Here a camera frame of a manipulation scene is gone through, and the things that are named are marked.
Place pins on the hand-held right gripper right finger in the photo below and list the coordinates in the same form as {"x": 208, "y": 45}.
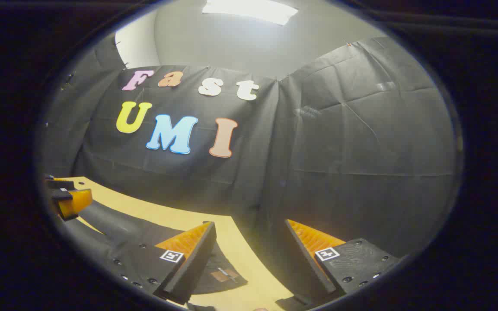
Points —
{"x": 307, "y": 268}

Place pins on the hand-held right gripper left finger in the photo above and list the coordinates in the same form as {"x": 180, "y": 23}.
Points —
{"x": 195, "y": 263}

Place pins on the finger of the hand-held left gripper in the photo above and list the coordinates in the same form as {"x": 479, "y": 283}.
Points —
{"x": 74, "y": 204}
{"x": 61, "y": 184}

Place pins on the dark grey jeans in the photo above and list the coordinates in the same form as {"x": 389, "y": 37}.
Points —
{"x": 115, "y": 225}

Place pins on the black backdrop cloth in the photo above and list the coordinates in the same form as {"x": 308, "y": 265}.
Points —
{"x": 339, "y": 151}

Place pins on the ceiling light panel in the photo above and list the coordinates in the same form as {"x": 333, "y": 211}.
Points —
{"x": 251, "y": 9}

